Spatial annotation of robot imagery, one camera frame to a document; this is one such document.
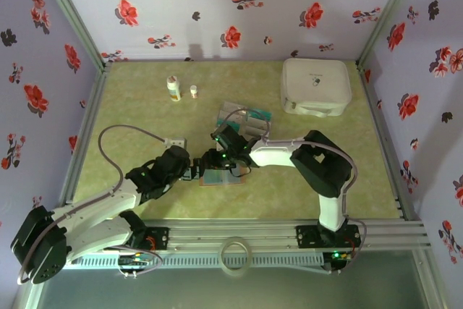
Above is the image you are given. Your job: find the large white pill bottle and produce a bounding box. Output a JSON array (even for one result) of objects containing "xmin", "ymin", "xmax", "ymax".
[{"xmin": 166, "ymin": 75, "xmax": 183, "ymax": 102}]

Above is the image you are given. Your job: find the small circuit board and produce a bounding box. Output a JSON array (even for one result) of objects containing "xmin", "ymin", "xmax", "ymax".
[{"xmin": 119, "ymin": 253, "xmax": 153, "ymax": 267}]

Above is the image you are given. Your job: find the white zippered medicine pouch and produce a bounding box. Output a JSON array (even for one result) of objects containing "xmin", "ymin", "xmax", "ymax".
[{"xmin": 280, "ymin": 58, "xmax": 353, "ymax": 119}]

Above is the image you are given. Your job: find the black controller box green light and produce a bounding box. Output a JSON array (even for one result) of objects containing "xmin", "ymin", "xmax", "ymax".
[{"xmin": 323, "ymin": 249, "xmax": 354, "ymax": 274}]

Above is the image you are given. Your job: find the grey left arm cable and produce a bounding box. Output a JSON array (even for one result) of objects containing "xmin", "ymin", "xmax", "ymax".
[{"xmin": 16, "ymin": 124, "xmax": 169, "ymax": 284}]

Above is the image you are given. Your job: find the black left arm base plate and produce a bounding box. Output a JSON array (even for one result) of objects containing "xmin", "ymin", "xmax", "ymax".
[{"xmin": 144, "ymin": 227, "xmax": 170, "ymax": 251}]

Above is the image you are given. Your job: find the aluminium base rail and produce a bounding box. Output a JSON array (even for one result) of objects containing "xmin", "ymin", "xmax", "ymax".
[{"xmin": 30, "ymin": 218, "xmax": 431, "ymax": 252}]

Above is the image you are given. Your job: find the clear tape ring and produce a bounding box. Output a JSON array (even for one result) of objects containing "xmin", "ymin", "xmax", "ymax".
[{"xmin": 220, "ymin": 236, "xmax": 252, "ymax": 277}]

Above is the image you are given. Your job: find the slotted grey cable duct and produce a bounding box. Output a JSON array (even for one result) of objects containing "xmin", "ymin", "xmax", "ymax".
[{"xmin": 72, "ymin": 253, "xmax": 325, "ymax": 270}]

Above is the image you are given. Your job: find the grey cable loop at board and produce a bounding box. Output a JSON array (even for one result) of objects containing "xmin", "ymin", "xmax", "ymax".
[{"xmin": 117, "ymin": 240, "xmax": 166, "ymax": 279}]

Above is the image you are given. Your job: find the aluminium side rail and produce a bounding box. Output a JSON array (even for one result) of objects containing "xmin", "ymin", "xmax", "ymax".
[
  {"xmin": 59, "ymin": 66, "xmax": 113, "ymax": 201},
  {"xmin": 356, "ymin": 62, "xmax": 417, "ymax": 221}
]

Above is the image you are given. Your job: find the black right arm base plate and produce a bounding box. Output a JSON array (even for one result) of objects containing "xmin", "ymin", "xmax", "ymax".
[{"xmin": 295, "ymin": 224, "xmax": 361, "ymax": 250}]

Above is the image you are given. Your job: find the aluminium frame post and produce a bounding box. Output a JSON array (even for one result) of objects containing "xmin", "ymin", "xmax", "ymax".
[
  {"xmin": 356, "ymin": 0, "xmax": 424, "ymax": 67},
  {"xmin": 34, "ymin": 0, "xmax": 113, "ymax": 71}
]

